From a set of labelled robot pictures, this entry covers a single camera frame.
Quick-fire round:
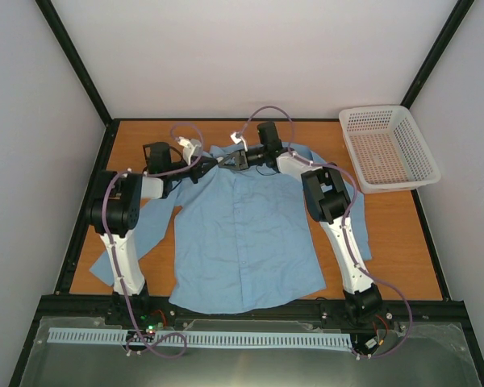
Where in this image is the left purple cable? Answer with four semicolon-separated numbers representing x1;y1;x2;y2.
103;122;205;359

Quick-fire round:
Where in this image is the black front rail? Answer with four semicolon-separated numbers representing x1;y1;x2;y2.
38;294;469;328

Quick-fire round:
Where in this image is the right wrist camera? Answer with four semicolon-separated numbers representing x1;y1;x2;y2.
230;131;248;151

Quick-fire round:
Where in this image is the small green circuit board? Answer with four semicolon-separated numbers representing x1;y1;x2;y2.
145;322;165;335

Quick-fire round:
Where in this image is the light blue cable duct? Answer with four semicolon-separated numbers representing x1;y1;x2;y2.
46;327;353;352

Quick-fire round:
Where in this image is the light blue shirt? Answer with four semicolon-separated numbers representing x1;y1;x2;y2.
89;141;374;314

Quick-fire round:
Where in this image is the black display case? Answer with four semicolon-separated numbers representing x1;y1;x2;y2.
143;143;155;164

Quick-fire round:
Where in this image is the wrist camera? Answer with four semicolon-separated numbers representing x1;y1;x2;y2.
177;136;202;165
230;131;248;151

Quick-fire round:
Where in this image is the white plastic basket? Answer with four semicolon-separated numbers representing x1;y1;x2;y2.
339;105;441;194

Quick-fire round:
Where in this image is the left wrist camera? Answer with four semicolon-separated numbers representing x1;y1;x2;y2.
177;136;202;165

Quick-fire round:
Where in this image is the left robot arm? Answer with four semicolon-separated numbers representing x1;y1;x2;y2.
86;137;217;325

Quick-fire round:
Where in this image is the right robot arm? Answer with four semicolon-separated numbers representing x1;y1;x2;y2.
219;122;382;327

